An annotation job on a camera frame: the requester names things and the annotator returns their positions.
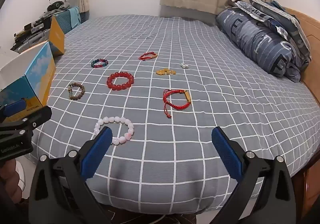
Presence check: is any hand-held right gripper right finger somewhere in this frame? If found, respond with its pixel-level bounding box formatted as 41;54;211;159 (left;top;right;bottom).
211;126;297;224

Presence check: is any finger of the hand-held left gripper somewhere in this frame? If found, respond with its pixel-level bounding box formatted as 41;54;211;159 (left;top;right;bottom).
0;100;52;129

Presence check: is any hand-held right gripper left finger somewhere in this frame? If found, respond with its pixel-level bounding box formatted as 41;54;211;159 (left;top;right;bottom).
28;126;113;224

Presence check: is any pink white bead bracelet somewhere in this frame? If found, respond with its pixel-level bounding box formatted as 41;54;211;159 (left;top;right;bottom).
94;117;134;145

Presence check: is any blue and yellow cardboard box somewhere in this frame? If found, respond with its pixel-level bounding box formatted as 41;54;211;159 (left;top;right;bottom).
0;42;56;122

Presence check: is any yellow bead bracelet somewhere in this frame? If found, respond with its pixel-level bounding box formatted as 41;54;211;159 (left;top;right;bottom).
156;68;177;75

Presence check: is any person's left hand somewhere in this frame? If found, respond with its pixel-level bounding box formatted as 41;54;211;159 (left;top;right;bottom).
0;160;24;202

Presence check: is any grey checked bed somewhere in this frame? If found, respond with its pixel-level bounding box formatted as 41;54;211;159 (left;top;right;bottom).
27;15;320;215

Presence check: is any teal suitcase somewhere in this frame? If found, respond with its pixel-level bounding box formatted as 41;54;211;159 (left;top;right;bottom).
53;7;82;35

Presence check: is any teal towel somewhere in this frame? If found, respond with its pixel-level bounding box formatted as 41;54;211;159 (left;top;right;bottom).
70;7;82;30

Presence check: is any pile of dark clutter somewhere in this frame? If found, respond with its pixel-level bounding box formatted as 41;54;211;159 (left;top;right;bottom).
46;0;71;13

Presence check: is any rolled blue patterned quilt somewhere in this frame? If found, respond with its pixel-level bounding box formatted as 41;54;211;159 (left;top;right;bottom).
216;6;312;83

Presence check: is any blue patterned pillow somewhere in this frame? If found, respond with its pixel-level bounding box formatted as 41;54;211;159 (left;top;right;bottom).
227;0;312;62

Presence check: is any brown wooden bead bracelet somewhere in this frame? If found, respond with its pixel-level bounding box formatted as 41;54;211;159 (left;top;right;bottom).
68;82;85;100

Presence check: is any red braided bracelet gold tube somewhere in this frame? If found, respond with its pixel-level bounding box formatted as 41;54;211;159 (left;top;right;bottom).
163;88;192;118

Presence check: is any teal and red bead bracelet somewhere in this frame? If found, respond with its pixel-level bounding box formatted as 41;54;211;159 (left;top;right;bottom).
91;58;108;69

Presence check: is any red cord bracelet engraved bead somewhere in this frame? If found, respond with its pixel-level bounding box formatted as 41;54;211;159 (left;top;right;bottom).
139;52;158;61

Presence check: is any wooden bed frame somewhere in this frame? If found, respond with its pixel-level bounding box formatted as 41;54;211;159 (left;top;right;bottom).
284;7;320;214

